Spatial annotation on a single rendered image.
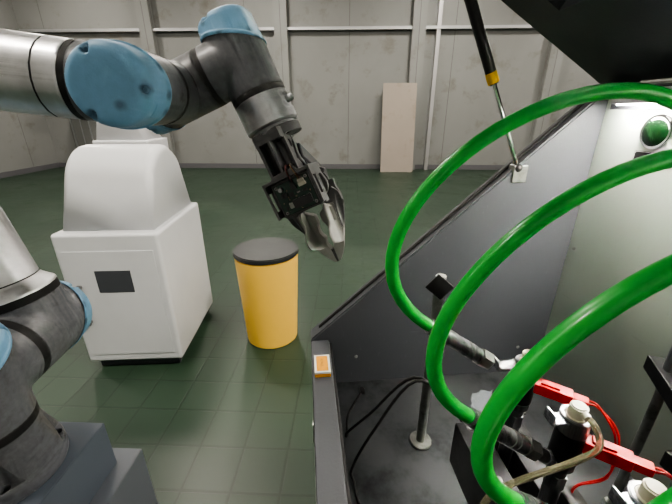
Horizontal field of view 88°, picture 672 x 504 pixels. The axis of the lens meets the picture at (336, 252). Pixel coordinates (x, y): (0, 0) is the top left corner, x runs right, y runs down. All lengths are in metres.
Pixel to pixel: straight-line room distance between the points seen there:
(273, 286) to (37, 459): 1.53
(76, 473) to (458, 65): 9.52
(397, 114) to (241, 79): 8.60
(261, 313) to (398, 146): 7.30
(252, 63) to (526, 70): 9.79
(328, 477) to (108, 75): 0.52
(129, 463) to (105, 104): 0.65
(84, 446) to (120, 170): 1.58
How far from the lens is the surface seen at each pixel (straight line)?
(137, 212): 2.07
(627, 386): 0.81
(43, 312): 0.74
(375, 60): 9.37
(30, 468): 0.73
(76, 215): 2.23
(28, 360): 0.69
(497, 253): 0.29
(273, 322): 2.21
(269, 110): 0.49
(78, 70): 0.41
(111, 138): 5.88
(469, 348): 0.44
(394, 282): 0.36
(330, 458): 0.58
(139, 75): 0.39
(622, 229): 0.78
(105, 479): 0.85
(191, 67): 0.52
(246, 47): 0.51
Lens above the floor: 1.41
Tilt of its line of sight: 22 degrees down
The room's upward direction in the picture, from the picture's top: straight up
